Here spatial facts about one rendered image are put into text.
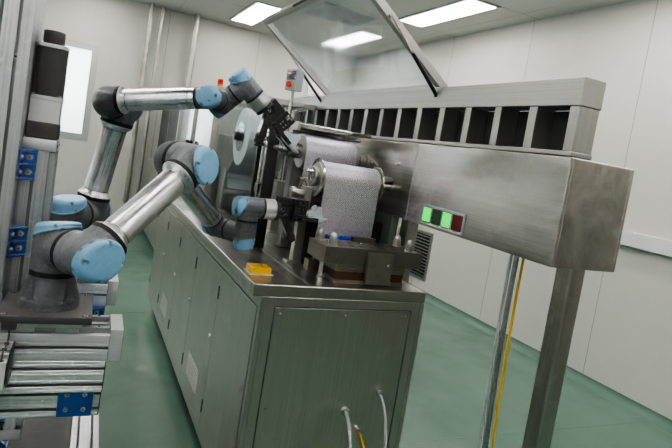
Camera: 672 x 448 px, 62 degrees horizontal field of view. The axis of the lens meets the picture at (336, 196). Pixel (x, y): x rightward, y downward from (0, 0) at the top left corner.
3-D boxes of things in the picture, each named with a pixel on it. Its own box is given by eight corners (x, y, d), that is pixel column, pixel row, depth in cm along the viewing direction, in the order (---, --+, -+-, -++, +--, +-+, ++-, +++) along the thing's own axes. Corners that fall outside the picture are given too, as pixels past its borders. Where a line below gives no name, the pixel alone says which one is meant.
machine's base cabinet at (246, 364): (144, 308, 412) (160, 193, 405) (229, 310, 439) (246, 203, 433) (220, 548, 184) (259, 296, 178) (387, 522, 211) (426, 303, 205)
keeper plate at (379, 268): (362, 282, 200) (367, 252, 199) (386, 283, 204) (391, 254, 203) (365, 284, 198) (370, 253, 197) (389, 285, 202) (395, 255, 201)
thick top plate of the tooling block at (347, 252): (306, 252, 207) (309, 236, 206) (398, 259, 224) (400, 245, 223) (323, 263, 192) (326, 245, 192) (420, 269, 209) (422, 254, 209)
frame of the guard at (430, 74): (254, 26, 289) (264, 17, 291) (322, 105, 310) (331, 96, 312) (348, -21, 187) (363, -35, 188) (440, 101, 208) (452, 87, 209)
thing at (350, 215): (315, 238, 212) (323, 190, 211) (369, 243, 222) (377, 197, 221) (316, 238, 212) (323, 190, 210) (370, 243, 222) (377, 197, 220)
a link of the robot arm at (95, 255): (63, 281, 148) (194, 164, 182) (100, 296, 141) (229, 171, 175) (40, 249, 141) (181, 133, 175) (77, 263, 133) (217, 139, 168)
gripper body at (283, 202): (311, 201, 205) (280, 197, 200) (307, 224, 206) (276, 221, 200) (303, 198, 212) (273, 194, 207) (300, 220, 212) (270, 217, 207)
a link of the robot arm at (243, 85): (226, 78, 201) (244, 64, 200) (245, 102, 205) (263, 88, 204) (224, 82, 194) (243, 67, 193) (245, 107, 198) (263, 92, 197)
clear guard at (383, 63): (268, 22, 287) (268, 22, 288) (329, 94, 307) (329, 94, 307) (358, -23, 193) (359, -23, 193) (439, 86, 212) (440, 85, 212)
